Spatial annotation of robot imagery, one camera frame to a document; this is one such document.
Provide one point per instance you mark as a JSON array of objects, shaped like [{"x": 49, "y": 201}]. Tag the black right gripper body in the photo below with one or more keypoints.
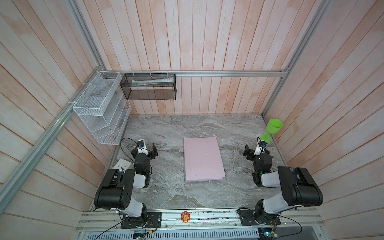
[{"x": 255, "y": 159}]

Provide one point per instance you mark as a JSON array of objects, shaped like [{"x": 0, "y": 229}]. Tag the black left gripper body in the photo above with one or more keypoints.
[{"x": 148, "y": 158}]

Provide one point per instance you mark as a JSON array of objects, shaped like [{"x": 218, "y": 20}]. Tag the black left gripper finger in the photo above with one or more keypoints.
[
  {"x": 134, "y": 148},
  {"x": 154, "y": 152}
]

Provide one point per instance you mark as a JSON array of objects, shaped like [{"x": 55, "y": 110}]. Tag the pink file folder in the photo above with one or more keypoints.
[{"x": 203, "y": 161}]

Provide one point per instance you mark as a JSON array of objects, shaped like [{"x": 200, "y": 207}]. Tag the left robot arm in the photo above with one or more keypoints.
[{"x": 116, "y": 188}]

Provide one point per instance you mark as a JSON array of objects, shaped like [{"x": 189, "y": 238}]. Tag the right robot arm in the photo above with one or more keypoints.
[{"x": 298, "y": 188}]

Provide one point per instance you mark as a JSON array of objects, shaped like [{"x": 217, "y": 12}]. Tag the green plastic goblet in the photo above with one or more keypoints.
[{"x": 273, "y": 127}]

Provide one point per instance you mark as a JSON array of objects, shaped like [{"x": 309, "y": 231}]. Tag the black mesh basket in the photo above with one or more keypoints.
[{"x": 148, "y": 93}]

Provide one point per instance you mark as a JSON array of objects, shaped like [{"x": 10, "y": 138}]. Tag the paper in black basket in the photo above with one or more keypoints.
[{"x": 164, "y": 82}]

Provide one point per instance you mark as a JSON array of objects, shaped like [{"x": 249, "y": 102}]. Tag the orange round sticker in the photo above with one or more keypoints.
[{"x": 185, "y": 217}]

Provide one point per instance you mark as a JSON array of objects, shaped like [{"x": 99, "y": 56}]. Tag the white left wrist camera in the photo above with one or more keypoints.
[{"x": 141, "y": 147}]

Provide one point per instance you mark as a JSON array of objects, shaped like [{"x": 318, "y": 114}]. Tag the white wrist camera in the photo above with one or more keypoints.
[
  {"x": 141, "y": 147},
  {"x": 260, "y": 148}
]

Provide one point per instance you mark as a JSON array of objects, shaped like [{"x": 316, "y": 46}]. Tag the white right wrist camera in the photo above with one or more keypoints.
[{"x": 260, "y": 148}]

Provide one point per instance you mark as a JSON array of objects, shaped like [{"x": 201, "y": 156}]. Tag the white wire mesh shelf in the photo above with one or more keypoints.
[{"x": 103, "y": 109}]

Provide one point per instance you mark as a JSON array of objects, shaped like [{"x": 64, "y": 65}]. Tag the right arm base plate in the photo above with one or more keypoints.
[{"x": 250, "y": 217}]

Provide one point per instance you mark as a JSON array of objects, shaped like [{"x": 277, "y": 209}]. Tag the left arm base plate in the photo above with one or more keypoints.
[{"x": 146, "y": 220}]

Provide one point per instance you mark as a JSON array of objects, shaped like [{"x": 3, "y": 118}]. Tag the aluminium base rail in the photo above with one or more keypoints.
[{"x": 99, "y": 221}]

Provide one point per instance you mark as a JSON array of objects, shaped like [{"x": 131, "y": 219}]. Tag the aluminium frame bar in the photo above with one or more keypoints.
[{"x": 213, "y": 73}]

